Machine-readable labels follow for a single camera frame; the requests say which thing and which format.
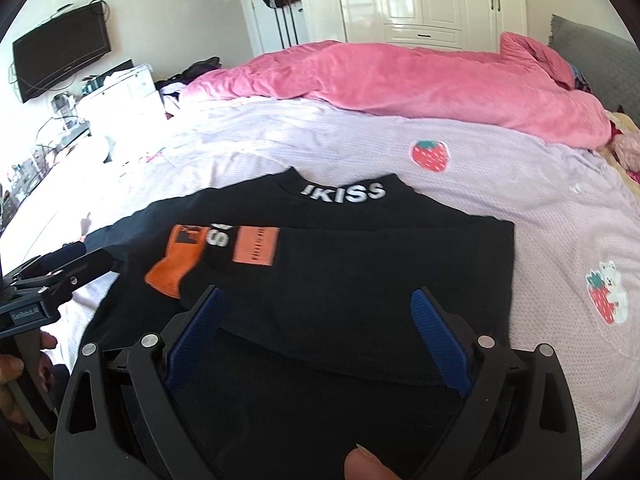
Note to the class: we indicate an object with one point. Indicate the person's right hand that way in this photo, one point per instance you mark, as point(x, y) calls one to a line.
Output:
point(360, 464)

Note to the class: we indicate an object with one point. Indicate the black sweater with orange patches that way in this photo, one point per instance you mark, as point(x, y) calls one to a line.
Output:
point(317, 352)

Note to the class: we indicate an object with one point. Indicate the lilac bedspread with strawberry prints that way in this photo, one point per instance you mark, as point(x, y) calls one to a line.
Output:
point(576, 273)

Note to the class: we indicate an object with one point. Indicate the white drawer cabinet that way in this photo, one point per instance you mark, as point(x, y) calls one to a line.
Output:
point(128, 111)

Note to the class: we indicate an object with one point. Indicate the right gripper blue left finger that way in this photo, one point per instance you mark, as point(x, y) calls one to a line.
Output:
point(188, 335)

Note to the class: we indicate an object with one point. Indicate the pink fuzzy garment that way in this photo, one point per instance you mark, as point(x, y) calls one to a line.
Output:
point(626, 150)

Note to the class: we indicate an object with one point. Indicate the white door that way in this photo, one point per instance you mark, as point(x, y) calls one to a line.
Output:
point(273, 30)

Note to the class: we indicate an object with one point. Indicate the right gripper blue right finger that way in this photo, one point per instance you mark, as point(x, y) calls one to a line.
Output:
point(447, 338)

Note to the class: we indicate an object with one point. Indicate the person's left hand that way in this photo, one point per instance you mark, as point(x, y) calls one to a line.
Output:
point(12, 368)

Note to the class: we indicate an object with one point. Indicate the dark clothes pile by bed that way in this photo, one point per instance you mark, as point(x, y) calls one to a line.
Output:
point(191, 73)

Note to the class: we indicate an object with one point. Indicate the white glossy wardrobe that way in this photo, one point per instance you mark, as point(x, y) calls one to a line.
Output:
point(450, 25)

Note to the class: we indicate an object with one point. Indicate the pink plush duvet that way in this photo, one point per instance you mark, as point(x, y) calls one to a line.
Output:
point(525, 86)

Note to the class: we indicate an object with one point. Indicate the black wall television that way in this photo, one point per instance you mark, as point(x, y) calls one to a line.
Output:
point(60, 47)

